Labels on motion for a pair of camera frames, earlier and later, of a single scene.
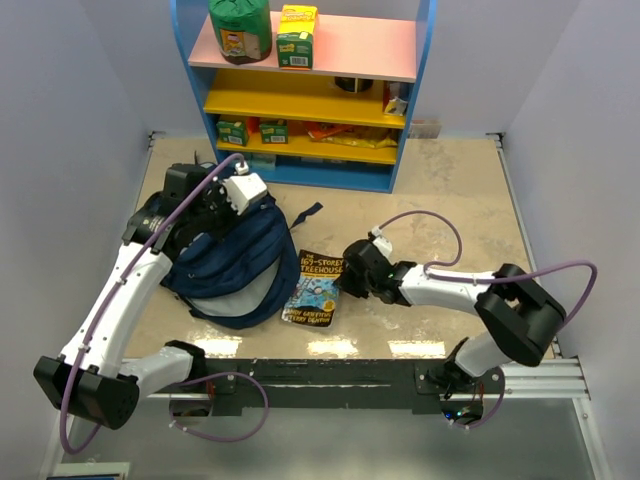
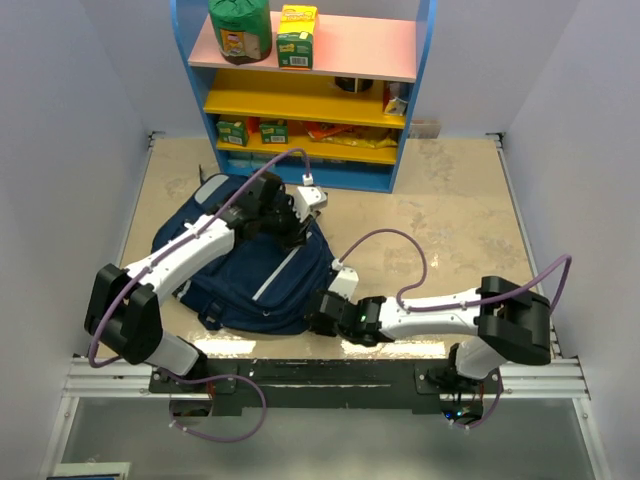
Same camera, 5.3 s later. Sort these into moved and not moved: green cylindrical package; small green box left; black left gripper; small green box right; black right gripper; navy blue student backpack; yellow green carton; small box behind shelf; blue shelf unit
Moved: black right gripper; black left gripper; navy blue student backpack
Not moved: green cylindrical package; small box behind shelf; blue shelf unit; small green box right; yellow green carton; small green box left
